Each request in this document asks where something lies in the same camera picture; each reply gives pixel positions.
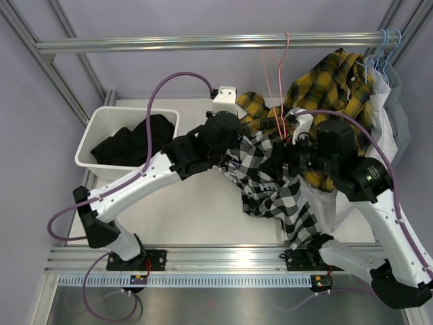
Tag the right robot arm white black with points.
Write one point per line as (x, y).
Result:
(401, 279)

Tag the right aluminium frame post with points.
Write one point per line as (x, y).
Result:
(411, 17)

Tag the aluminium front rail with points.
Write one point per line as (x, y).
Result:
(242, 259)

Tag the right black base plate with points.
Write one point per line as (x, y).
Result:
(301, 260)

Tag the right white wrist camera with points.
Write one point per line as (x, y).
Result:
(303, 122)

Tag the aluminium hanging rail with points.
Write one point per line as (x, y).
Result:
(281, 40)

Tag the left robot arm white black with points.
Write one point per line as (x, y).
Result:
(196, 152)

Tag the pink wire hanger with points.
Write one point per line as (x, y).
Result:
(279, 88)

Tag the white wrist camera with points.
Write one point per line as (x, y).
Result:
(225, 100)
(303, 122)

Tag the yellow black plaid shirt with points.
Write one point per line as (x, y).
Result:
(338, 83)

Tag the white slotted cable duct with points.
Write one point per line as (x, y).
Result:
(188, 281)

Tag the aluminium frame post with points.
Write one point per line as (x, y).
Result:
(46, 62)
(411, 17)

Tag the light blue wire hangers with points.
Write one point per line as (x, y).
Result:
(379, 60)

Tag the white plastic bin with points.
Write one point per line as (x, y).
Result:
(105, 122)

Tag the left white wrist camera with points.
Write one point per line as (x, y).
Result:
(225, 100)

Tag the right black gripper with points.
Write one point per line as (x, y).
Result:
(283, 151)

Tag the black white checkered shirt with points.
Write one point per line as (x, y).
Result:
(266, 196)

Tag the left aluminium frame post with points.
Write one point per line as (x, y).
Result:
(46, 62)

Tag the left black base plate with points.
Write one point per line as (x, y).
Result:
(140, 267)

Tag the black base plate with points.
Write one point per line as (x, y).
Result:
(140, 267)
(301, 260)

